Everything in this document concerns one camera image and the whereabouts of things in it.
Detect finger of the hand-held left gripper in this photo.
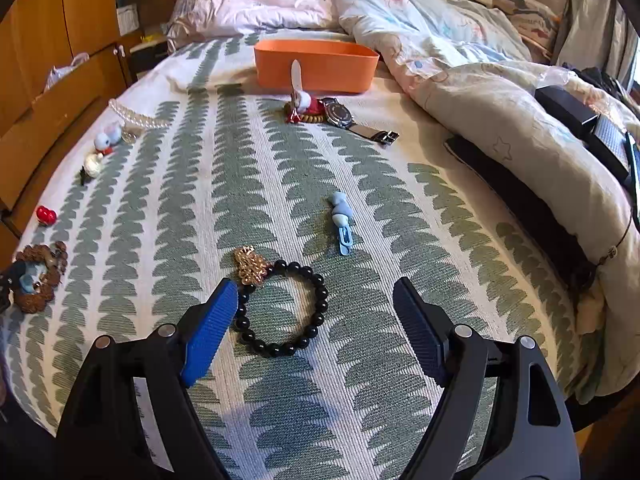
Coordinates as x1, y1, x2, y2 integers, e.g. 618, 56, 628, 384
0, 266, 40, 314

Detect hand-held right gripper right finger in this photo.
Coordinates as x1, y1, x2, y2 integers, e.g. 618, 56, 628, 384
392, 276, 581, 480

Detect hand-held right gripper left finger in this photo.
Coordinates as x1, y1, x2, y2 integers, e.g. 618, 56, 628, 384
55, 278, 240, 480

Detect brown seed bead bracelet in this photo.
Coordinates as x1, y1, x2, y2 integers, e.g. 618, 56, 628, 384
12, 241, 69, 315

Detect black bead bracelet gold charm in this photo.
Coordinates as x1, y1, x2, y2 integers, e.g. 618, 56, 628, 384
230, 246, 330, 359

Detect light blue hair clip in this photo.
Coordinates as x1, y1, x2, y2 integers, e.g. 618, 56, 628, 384
327, 191, 355, 257

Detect white bunny plush clip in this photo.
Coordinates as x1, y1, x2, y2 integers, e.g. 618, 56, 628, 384
94, 122, 124, 155

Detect white pearl necklace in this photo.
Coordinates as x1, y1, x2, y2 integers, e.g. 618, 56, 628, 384
109, 99, 171, 144

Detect black strap wristwatch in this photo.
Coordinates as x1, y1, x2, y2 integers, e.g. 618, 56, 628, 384
320, 96, 401, 146

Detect red santa hat clip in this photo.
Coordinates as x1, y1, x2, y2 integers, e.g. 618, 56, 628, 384
284, 59, 326, 125

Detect orange plastic box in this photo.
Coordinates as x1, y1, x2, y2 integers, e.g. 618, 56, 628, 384
252, 39, 380, 95

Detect green leaf patterned bedspread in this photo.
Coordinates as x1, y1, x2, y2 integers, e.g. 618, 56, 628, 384
0, 35, 601, 480

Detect white plastic bag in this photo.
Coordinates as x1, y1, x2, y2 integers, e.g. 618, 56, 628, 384
45, 52, 91, 92

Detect pastel patterned quilt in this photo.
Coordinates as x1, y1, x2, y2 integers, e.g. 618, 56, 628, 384
325, 0, 640, 406

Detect wooden wardrobe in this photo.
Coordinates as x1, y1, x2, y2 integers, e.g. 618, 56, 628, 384
0, 0, 182, 241

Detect smartphone with lit screen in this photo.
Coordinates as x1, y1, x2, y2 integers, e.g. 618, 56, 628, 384
622, 130, 640, 234

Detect smooth black box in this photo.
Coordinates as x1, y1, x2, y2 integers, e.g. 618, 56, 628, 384
534, 85, 599, 142

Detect dark bedside table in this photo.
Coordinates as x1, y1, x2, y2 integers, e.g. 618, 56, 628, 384
127, 35, 176, 69

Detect white paper box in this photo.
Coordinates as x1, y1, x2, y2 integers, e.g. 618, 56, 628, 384
116, 4, 140, 37

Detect white pink duvet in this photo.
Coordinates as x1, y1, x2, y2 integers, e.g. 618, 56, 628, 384
170, 0, 351, 48

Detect patterned pillow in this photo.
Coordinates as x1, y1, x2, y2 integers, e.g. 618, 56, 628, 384
492, 0, 562, 54

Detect clear plastic bag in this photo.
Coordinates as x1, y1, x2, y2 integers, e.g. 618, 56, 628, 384
167, 0, 207, 47

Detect grey curtain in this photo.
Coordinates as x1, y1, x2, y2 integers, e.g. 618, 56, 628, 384
550, 0, 637, 92

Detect thin brown cord necklace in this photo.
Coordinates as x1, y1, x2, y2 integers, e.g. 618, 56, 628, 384
591, 204, 637, 267

